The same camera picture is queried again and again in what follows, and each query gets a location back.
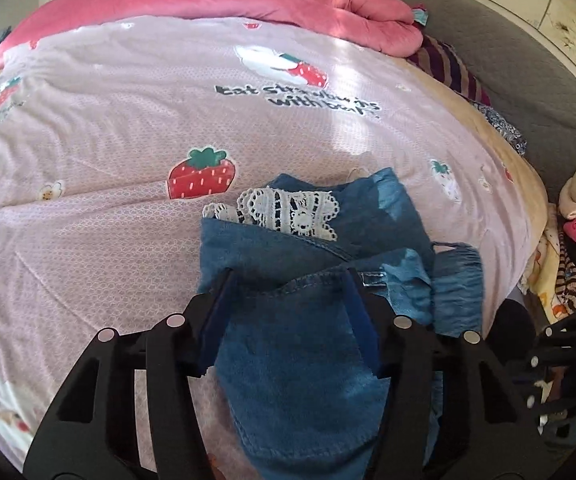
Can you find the grey quilted headboard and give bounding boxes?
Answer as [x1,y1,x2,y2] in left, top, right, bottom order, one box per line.
[402,0,576,200]

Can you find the pink plush blanket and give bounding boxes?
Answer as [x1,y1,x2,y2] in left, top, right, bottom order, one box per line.
[0,0,422,68]

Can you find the blue denim pants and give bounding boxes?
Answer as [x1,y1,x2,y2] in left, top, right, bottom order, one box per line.
[200,168,484,479]

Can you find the pink strawberry print quilt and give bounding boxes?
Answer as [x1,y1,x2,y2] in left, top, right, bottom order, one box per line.
[0,15,547,479]

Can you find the pile of colourful clothes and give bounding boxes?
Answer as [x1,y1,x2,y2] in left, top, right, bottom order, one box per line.
[518,171,576,325]

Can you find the striped maroon pillow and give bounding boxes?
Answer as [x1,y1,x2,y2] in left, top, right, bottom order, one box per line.
[406,36,492,106]

